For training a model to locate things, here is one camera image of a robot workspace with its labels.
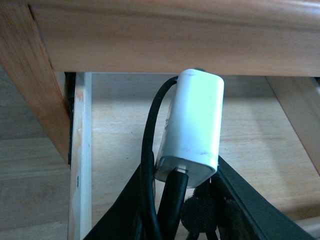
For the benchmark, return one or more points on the wooden drawer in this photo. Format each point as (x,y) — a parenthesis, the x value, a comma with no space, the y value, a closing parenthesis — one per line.
(270,135)

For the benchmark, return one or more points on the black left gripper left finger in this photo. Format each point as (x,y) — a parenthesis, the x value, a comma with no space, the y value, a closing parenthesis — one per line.
(133,214)

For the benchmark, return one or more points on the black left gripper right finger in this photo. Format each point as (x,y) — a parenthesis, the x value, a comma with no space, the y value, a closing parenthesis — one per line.
(244,214)

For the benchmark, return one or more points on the wooden nightstand cabinet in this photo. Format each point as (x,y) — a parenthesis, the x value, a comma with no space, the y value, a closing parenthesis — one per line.
(230,37)

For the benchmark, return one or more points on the white charger adapter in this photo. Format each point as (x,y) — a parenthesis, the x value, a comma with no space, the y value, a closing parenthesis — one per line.
(191,137)

